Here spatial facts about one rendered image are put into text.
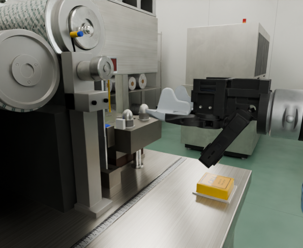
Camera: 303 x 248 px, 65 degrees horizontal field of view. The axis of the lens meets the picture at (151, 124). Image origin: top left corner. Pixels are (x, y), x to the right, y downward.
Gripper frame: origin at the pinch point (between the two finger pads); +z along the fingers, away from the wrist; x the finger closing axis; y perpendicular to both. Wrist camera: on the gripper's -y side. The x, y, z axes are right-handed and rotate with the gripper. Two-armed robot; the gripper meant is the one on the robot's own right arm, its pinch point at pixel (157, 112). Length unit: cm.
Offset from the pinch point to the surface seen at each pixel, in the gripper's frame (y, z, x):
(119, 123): -4.6, 12.8, -4.0
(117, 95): -8, 66, -71
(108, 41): 19, 46, -41
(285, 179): -109, -30, -230
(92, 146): -5.7, 8.6, 9.7
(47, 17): 16.8, 13.5, 13.0
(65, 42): 13.1, 12.3, 10.9
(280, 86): -27, -7, -444
